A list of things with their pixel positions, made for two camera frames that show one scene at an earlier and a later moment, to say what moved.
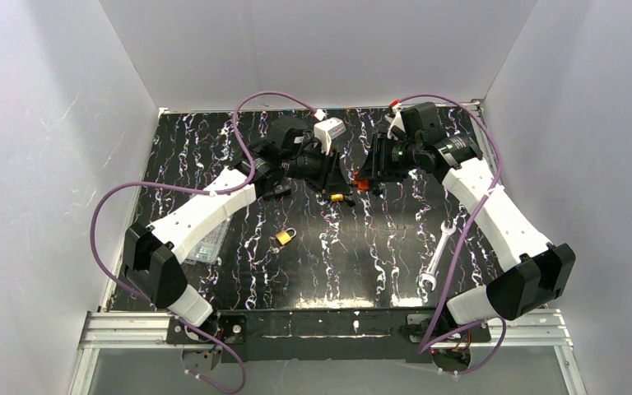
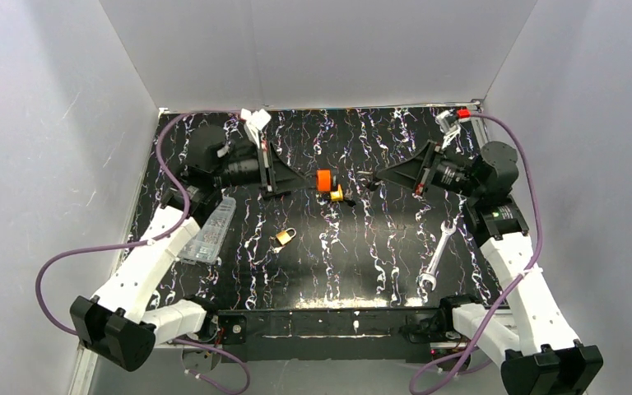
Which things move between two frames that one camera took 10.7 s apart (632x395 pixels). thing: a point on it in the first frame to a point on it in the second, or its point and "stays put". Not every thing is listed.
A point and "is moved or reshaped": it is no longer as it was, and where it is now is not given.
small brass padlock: x=285 y=236 stays put
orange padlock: x=362 y=184 is moved or reshaped
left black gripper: x=329 y=169 to x=267 y=169
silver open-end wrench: x=429 y=276 stays put
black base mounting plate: x=387 y=336 stays put
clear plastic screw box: x=206 y=250 stays put
